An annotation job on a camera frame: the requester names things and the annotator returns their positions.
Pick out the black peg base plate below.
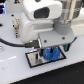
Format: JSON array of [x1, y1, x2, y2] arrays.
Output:
[[26, 47, 66, 68]]

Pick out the beige connector block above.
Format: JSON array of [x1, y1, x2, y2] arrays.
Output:
[[12, 18, 20, 38]]

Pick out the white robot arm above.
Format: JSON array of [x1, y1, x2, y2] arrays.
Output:
[[20, 0, 82, 56]]

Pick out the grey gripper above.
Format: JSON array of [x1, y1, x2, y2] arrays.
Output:
[[39, 22, 75, 60]]

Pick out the left metal peg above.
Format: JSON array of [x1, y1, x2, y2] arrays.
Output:
[[34, 52, 39, 63]]

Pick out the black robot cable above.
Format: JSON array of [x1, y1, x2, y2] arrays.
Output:
[[0, 37, 40, 50]]

